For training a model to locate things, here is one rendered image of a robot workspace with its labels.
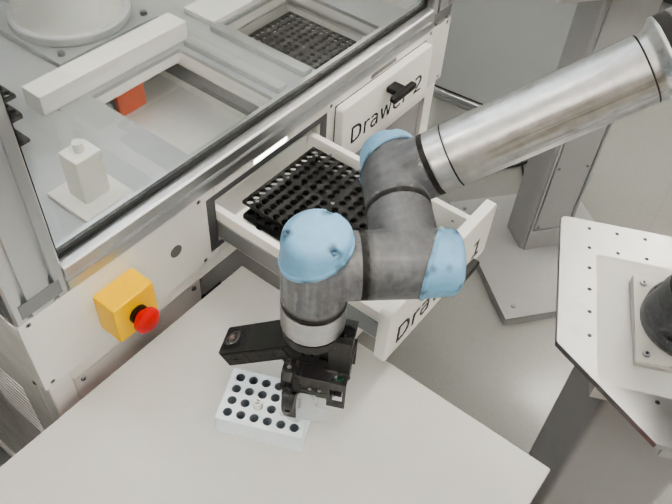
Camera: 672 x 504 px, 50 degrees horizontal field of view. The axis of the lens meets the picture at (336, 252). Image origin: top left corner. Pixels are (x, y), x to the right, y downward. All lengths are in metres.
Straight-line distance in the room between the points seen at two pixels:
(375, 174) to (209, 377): 0.44
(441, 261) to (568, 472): 0.83
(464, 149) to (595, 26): 1.13
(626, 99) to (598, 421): 0.69
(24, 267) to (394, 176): 0.45
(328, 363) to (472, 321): 1.34
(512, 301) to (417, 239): 1.48
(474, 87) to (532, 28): 0.35
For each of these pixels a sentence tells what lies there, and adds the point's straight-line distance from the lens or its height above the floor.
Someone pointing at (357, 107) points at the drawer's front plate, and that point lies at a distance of 1.31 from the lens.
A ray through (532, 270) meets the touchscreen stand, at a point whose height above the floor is 0.04.
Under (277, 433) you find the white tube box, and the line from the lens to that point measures 1.01.
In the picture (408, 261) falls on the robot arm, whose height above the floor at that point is 1.14.
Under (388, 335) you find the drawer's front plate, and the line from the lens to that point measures 1.00.
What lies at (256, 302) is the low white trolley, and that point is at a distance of 1.18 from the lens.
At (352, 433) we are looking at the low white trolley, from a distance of 1.05.
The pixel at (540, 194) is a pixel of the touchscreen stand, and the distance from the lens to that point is 2.20.
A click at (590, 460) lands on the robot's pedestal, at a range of 1.46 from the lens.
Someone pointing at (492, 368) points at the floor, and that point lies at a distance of 2.09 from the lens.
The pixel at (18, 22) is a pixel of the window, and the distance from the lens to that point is 0.80.
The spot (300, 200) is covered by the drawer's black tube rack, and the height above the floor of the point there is 0.90.
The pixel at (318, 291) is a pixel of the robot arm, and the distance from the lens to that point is 0.73.
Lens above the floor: 1.68
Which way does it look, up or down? 47 degrees down
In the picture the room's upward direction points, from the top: 4 degrees clockwise
